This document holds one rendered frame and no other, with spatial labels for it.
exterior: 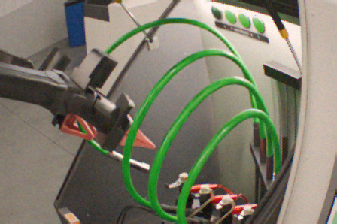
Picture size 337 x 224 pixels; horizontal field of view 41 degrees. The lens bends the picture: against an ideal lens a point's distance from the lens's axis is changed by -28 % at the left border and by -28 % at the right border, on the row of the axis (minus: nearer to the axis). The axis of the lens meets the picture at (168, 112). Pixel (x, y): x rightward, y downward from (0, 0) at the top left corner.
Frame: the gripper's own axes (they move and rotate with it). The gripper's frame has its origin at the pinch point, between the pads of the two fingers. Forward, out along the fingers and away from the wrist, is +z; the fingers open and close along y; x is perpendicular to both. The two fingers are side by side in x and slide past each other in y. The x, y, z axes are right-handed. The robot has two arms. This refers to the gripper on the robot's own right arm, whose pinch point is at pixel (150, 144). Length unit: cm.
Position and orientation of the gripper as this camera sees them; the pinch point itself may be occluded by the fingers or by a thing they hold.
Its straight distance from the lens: 114.7
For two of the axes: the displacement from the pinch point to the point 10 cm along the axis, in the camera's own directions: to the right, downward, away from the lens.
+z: 7.8, 4.9, 3.9
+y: 5.7, -8.2, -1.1
